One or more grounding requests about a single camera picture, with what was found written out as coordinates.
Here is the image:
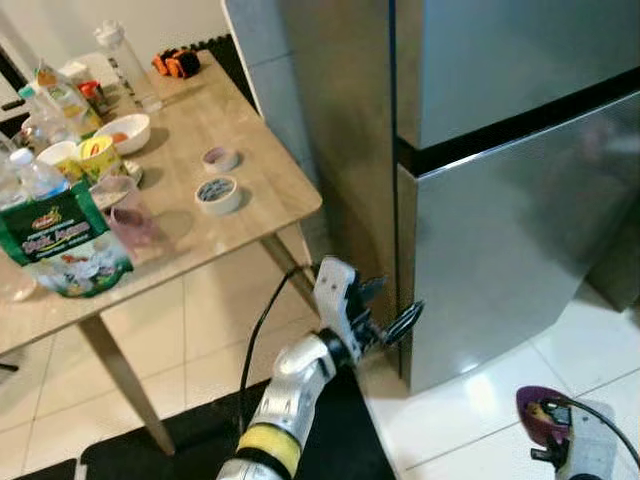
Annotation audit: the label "green snack bag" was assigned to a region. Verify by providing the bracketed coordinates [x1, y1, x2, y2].
[0, 180, 135, 300]

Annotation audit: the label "small white bowl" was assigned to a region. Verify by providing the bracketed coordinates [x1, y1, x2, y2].
[34, 139, 82, 172]

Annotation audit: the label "large white bowl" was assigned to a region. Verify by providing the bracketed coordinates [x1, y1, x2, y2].
[94, 112, 153, 157]

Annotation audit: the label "orange and black tool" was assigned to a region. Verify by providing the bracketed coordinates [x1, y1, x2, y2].
[151, 47, 202, 80]

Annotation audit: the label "red jar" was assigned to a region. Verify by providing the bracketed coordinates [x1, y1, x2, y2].
[77, 79, 112, 117]

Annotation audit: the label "tape roll printed core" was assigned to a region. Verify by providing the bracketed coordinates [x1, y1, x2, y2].
[194, 175, 245, 217]

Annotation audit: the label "yellow cup noodles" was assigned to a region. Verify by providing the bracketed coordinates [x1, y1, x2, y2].
[77, 134, 127, 182]

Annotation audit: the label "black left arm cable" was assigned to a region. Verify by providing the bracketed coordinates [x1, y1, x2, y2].
[236, 261, 327, 433]

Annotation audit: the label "pink translucent cup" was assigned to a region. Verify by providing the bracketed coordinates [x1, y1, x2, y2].
[89, 174, 163, 253]

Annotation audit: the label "black mat with white stripe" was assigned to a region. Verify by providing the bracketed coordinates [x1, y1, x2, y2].
[0, 368, 397, 480]

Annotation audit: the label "silver freezer compartment door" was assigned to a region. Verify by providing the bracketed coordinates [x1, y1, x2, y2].
[392, 0, 640, 153]

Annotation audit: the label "light wooden table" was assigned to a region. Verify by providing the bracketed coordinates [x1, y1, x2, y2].
[0, 48, 324, 457]

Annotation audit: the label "water bottle blue label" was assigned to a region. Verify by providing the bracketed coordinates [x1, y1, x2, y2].
[7, 147, 72, 202]

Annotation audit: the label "grey kitchen cabinet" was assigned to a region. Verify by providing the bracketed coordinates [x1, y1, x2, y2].
[584, 198, 640, 312]

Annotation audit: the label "yellow juice bottle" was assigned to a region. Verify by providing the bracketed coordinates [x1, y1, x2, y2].
[32, 60, 102, 137]

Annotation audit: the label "purple plastic bowl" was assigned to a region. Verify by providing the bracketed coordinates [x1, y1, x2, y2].
[515, 385, 574, 449]

